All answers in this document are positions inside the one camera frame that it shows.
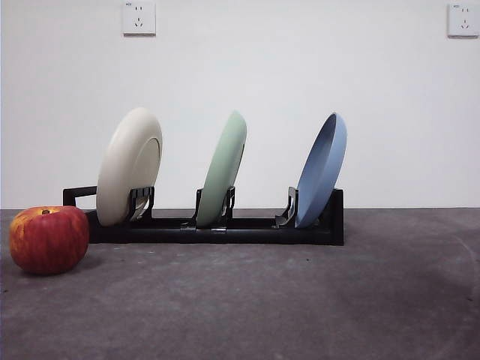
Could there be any blue plate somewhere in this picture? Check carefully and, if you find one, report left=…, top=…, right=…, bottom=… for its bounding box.
left=294, top=112, right=348, bottom=229

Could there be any red yellow apple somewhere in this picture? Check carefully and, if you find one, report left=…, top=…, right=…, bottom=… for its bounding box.
left=9, top=205, right=90, bottom=276

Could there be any cream white plate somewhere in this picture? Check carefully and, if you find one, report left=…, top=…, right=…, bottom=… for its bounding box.
left=96, top=106, right=164, bottom=227

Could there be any white wall socket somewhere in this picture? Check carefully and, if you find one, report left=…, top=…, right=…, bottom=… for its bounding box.
left=122, top=1, right=157, bottom=38
left=447, top=3, right=480, bottom=38

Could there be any pale green plate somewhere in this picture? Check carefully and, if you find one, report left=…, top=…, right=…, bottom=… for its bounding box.
left=196, top=109, right=248, bottom=228

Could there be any black plate rack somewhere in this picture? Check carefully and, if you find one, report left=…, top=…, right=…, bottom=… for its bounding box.
left=62, top=185, right=345, bottom=248

